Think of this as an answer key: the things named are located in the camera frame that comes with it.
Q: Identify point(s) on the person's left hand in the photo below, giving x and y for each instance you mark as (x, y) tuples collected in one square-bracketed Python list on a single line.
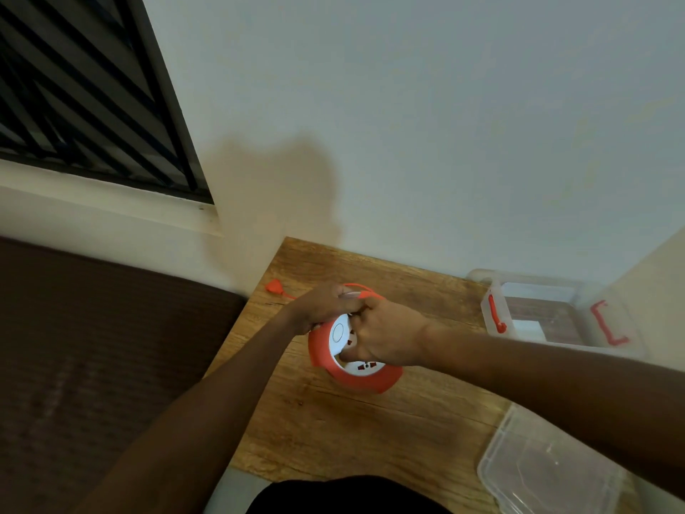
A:
[(321, 307)]

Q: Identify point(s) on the person's right hand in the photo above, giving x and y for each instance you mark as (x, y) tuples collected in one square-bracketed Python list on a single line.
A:
[(393, 334)]

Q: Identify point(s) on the clear plastic storage box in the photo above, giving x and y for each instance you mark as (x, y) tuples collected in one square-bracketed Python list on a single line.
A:
[(567, 350)]

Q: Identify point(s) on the clear plastic box lid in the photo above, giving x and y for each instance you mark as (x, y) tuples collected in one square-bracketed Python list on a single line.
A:
[(546, 465)]

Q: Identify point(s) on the person's right forearm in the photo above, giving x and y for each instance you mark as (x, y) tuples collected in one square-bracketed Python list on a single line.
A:
[(562, 385)]

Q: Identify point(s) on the person's left forearm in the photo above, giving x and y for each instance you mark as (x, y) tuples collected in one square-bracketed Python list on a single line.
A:
[(187, 422)]

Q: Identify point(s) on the person's black clothing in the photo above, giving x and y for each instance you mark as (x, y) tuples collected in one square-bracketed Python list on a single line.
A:
[(348, 497)]

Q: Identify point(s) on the dark brown mattress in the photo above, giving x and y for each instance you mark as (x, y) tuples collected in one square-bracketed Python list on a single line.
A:
[(96, 380)]

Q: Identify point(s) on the beige cabinet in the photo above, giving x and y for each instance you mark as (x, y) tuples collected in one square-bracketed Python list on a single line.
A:
[(658, 326)]

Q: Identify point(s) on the black metal window grille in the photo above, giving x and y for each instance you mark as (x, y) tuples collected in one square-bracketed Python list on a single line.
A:
[(80, 90)]

